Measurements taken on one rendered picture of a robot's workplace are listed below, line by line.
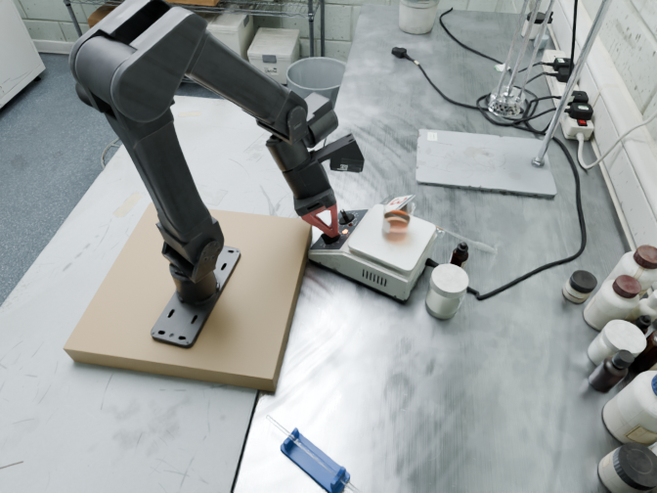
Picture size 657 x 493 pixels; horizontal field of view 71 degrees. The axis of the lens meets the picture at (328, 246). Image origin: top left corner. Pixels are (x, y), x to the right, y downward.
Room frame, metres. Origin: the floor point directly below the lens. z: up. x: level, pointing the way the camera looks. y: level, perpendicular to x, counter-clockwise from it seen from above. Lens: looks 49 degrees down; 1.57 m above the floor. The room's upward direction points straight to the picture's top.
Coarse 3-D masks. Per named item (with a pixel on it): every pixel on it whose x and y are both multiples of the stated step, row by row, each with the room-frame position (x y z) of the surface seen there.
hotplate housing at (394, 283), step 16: (368, 208) 0.62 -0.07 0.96; (432, 240) 0.54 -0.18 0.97; (320, 256) 0.53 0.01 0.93; (336, 256) 0.51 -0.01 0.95; (352, 256) 0.50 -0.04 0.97; (336, 272) 0.52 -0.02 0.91; (352, 272) 0.50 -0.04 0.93; (368, 272) 0.48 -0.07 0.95; (384, 272) 0.47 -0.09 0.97; (400, 272) 0.47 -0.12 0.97; (416, 272) 0.48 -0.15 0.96; (384, 288) 0.47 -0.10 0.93; (400, 288) 0.45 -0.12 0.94
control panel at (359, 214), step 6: (348, 210) 0.64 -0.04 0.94; (354, 210) 0.63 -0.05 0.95; (360, 210) 0.63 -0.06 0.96; (366, 210) 0.62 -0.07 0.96; (360, 216) 0.60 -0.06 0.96; (330, 222) 0.62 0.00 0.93; (354, 222) 0.59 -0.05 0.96; (342, 228) 0.58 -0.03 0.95; (348, 228) 0.58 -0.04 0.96; (354, 228) 0.57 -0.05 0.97; (342, 234) 0.56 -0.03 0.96; (348, 234) 0.56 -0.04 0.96; (318, 240) 0.57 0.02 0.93; (342, 240) 0.55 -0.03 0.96; (312, 246) 0.56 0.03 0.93; (318, 246) 0.55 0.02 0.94; (324, 246) 0.54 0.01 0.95; (330, 246) 0.54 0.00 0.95; (336, 246) 0.53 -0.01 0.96
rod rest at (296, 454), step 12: (288, 444) 0.21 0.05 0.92; (312, 444) 0.21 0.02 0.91; (288, 456) 0.20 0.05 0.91; (300, 456) 0.20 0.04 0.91; (324, 456) 0.20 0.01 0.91; (300, 468) 0.18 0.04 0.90; (312, 468) 0.18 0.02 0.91; (324, 468) 0.18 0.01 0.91; (336, 468) 0.18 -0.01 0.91; (324, 480) 0.17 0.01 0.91; (336, 480) 0.16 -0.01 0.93; (336, 492) 0.15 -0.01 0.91
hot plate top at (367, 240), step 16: (368, 224) 0.56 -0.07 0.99; (416, 224) 0.56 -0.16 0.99; (432, 224) 0.56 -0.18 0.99; (352, 240) 0.52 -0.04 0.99; (368, 240) 0.52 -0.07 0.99; (416, 240) 0.52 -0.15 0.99; (368, 256) 0.49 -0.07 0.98; (384, 256) 0.49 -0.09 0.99; (400, 256) 0.49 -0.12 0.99; (416, 256) 0.49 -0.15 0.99
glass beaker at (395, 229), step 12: (408, 192) 0.56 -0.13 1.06; (384, 204) 0.53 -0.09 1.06; (396, 204) 0.56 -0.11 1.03; (408, 204) 0.55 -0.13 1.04; (384, 216) 0.53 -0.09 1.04; (396, 216) 0.51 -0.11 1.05; (408, 216) 0.52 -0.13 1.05; (384, 228) 0.52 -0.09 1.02; (396, 228) 0.51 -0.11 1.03; (408, 228) 0.52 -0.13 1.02; (384, 240) 0.52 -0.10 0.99; (396, 240) 0.51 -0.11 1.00
